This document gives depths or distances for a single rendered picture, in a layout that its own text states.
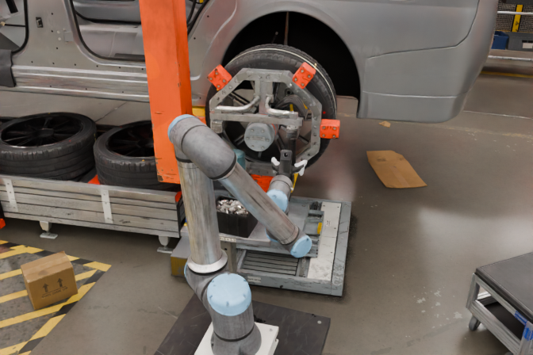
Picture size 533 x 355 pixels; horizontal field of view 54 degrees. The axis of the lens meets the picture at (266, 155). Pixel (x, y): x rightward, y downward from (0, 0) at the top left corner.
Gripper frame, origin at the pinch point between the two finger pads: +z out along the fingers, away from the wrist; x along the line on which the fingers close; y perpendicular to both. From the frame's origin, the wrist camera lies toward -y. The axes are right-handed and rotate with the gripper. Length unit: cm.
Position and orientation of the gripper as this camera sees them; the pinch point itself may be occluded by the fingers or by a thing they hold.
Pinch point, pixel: (289, 158)
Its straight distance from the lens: 229.9
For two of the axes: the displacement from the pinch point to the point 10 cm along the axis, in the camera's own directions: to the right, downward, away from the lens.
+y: 0.1, 9.0, 4.4
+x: 9.8, 0.8, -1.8
